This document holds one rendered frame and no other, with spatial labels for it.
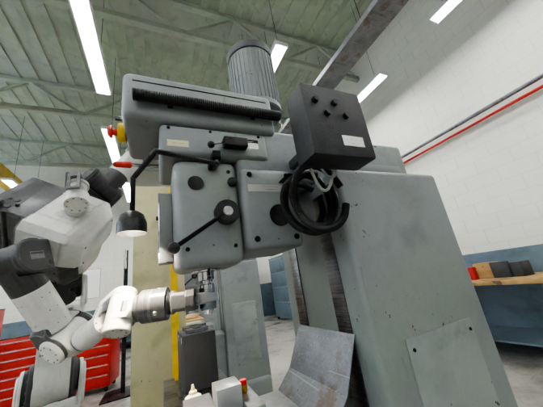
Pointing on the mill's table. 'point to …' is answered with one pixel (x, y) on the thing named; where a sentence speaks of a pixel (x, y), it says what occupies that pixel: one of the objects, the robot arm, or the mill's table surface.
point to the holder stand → (197, 357)
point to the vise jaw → (199, 401)
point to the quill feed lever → (224, 211)
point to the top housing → (135, 128)
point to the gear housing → (200, 138)
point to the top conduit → (204, 104)
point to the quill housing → (187, 224)
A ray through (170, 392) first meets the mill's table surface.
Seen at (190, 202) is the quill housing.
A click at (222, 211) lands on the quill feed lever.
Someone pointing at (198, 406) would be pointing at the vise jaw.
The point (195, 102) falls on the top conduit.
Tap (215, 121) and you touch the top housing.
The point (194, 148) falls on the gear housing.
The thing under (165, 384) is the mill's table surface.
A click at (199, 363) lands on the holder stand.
